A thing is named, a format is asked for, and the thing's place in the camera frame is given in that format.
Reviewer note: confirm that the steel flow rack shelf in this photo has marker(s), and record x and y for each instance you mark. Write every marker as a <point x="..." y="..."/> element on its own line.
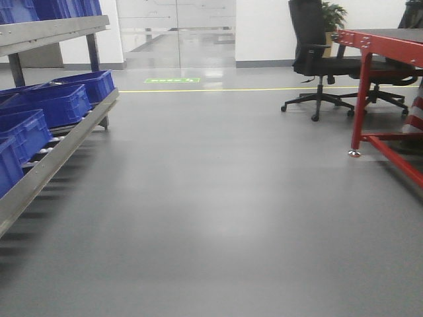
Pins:
<point x="20" y="37"/>

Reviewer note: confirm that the blue crates upper shelf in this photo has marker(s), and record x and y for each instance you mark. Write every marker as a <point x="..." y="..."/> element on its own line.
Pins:
<point x="16" y="11"/>

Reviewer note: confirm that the green floor sign sticker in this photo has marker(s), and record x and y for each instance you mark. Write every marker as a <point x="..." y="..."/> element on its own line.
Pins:
<point x="173" y="80"/>

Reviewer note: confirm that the blue crate far end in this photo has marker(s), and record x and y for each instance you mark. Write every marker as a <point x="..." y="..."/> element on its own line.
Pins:
<point x="98" y="84"/>

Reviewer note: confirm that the glass door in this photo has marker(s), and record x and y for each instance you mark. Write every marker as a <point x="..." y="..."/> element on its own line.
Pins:
<point x="177" y="33"/>

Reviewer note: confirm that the black office chair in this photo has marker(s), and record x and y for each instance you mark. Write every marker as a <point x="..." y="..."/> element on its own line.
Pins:
<point x="309" y="28"/>
<point x="412" y="18"/>

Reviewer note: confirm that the blue crate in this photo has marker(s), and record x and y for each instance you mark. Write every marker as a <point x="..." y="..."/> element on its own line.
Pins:
<point x="61" y="105"/>
<point x="11" y="170"/>
<point x="30" y="131"/>

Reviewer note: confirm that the green potted plant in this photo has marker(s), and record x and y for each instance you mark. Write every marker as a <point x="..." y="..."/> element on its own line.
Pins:
<point x="334" y="19"/>

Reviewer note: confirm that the blue crate nearest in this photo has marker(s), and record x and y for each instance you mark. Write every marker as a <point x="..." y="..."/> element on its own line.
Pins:
<point x="11" y="170"/>

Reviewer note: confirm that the red white striped barrier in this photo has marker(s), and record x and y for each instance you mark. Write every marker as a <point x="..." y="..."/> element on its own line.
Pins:
<point x="413" y="122"/>

